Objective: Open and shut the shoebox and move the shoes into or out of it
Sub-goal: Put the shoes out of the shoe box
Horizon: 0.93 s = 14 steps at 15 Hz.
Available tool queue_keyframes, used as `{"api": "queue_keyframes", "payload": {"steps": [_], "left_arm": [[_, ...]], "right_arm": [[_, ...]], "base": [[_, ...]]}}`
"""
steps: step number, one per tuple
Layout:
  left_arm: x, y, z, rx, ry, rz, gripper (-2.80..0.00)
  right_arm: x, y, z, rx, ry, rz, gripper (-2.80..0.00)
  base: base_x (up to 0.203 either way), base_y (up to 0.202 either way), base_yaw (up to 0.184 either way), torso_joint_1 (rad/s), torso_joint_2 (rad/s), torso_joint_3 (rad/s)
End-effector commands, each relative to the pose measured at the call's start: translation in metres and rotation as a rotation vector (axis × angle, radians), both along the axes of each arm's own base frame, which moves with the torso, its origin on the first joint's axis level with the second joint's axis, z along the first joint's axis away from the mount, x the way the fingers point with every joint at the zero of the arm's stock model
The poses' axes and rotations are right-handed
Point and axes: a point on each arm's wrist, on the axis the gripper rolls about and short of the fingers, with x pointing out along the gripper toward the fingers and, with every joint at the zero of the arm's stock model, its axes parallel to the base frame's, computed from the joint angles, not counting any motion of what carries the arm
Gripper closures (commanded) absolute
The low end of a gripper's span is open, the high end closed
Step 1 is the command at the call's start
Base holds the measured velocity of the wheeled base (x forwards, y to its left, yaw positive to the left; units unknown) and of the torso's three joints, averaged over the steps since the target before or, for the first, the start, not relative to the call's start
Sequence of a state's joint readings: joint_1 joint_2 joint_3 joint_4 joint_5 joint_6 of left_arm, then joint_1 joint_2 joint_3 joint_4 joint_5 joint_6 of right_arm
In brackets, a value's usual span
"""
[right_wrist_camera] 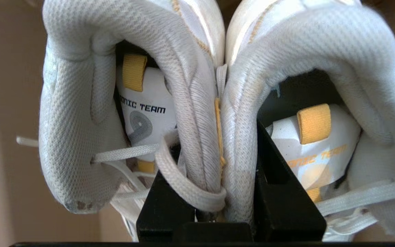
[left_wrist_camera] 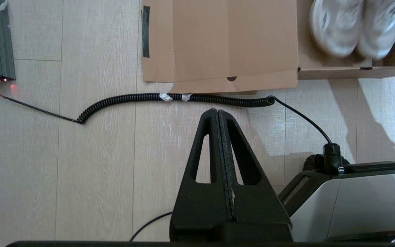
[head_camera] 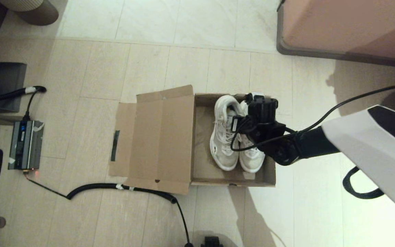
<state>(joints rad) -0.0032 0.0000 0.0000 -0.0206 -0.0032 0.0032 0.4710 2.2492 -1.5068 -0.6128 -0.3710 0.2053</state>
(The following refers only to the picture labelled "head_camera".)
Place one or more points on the beige round ribbed stool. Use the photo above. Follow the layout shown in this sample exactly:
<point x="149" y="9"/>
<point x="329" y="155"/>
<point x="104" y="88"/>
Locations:
<point x="29" y="10"/>

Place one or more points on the pink sofa with grey base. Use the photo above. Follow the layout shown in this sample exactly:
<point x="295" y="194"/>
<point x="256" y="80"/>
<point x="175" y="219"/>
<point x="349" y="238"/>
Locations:
<point x="348" y="24"/>

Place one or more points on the grey metal power inverter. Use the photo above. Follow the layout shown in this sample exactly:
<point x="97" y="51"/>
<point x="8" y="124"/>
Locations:
<point x="26" y="147"/>

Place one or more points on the dark grey box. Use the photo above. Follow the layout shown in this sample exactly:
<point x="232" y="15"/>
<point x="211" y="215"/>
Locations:
<point x="2" y="82"/>

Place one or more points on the brown cardboard shoe box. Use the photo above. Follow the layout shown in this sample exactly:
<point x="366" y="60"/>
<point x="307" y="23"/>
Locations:
<point x="156" y="144"/>

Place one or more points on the grey and black robot base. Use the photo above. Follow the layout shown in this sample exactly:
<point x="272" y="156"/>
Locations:
<point x="212" y="242"/>

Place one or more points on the white sneaker with black logo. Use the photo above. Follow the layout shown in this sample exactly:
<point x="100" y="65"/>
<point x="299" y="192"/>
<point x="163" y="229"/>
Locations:
<point x="223" y="157"/>

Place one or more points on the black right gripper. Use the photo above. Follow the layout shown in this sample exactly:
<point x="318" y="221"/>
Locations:
<point x="266" y="133"/>

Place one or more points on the white lace-up sneaker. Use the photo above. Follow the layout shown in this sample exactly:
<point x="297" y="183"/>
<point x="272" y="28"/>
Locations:
<point x="252" y="161"/>

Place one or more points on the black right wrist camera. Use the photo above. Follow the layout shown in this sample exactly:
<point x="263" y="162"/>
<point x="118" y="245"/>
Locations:
<point x="262" y="108"/>

